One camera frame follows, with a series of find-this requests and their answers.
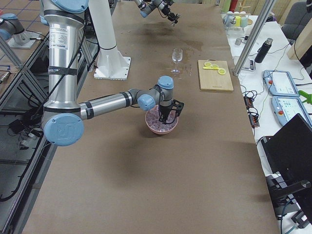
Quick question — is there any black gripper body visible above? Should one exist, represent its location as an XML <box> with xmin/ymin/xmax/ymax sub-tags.
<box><xmin>162</xmin><ymin>5</ymin><xmax>179</xmax><ymax>22</ymax></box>
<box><xmin>158</xmin><ymin>100</ymin><xmax>174</xmax><ymax>117</ymax></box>

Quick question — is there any green grabber tool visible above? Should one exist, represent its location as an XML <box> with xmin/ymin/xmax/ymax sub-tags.
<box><xmin>298</xmin><ymin>90</ymin><xmax>312</xmax><ymax>104</ymax></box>

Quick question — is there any clear ice cubes pile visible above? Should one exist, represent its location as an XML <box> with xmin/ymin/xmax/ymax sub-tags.
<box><xmin>147</xmin><ymin>109</ymin><xmax>177</xmax><ymax>132</ymax></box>

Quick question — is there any yellow cup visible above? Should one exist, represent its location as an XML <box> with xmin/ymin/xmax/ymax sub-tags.
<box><xmin>234</xmin><ymin>16</ymin><xmax>241</xmax><ymax>27</ymax></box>

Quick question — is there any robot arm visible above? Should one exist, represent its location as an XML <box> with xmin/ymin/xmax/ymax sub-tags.
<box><xmin>134</xmin><ymin>0</ymin><xmax>180</xmax><ymax>24</ymax></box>
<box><xmin>41</xmin><ymin>0</ymin><xmax>175</xmax><ymax>146</ymax></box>

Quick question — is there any black water bottle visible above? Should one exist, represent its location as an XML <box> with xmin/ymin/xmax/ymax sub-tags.
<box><xmin>254</xmin><ymin>38</ymin><xmax>273</xmax><ymax>63</ymax></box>

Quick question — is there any yellow plastic knife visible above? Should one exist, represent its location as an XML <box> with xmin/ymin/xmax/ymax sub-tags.
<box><xmin>203</xmin><ymin>66</ymin><xmax>220</xmax><ymax>70</ymax></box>

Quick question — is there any aluminium frame post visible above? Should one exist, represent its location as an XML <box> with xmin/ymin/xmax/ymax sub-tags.
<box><xmin>233</xmin><ymin>0</ymin><xmax>276</xmax><ymax>77</ymax></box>

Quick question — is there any lemon slice lower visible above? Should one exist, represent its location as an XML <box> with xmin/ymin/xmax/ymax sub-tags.
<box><xmin>218</xmin><ymin>69</ymin><xmax>226</xmax><ymax>75</ymax></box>

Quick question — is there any lower teach pendant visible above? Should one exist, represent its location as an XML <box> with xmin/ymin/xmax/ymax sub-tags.
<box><xmin>271</xmin><ymin>96</ymin><xmax>307</xmax><ymax>126</ymax></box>

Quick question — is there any clear wine glass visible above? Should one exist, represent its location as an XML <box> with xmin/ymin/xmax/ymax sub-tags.
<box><xmin>171</xmin><ymin>48</ymin><xmax>183</xmax><ymax>74</ymax></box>

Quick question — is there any black monitor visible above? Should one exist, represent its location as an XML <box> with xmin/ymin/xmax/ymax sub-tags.
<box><xmin>261</xmin><ymin>114</ymin><xmax>312</xmax><ymax>217</ymax></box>

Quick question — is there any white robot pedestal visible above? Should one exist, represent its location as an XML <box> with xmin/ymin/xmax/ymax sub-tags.
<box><xmin>88</xmin><ymin>0</ymin><xmax>131</xmax><ymax>80</ymax></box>

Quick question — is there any pink bowl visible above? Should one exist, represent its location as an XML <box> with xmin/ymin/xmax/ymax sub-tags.
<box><xmin>145</xmin><ymin>107</ymin><xmax>179</xmax><ymax>136</ymax></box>

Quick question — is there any bamboo cutting board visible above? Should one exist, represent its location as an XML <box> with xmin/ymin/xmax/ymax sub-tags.
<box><xmin>198</xmin><ymin>60</ymin><xmax>234</xmax><ymax>92</ymax></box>

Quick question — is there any teach pendant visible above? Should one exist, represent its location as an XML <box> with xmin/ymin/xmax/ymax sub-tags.
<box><xmin>262</xmin><ymin>70</ymin><xmax>299</xmax><ymax>97</ymax></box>
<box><xmin>271</xmin><ymin>96</ymin><xmax>307</xmax><ymax>126</ymax></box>

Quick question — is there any upper teach pendant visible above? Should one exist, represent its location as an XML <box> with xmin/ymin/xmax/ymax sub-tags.
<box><xmin>262</xmin><ymin>70</ymin><xmax>299</xmax><ymax>97</ymax></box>

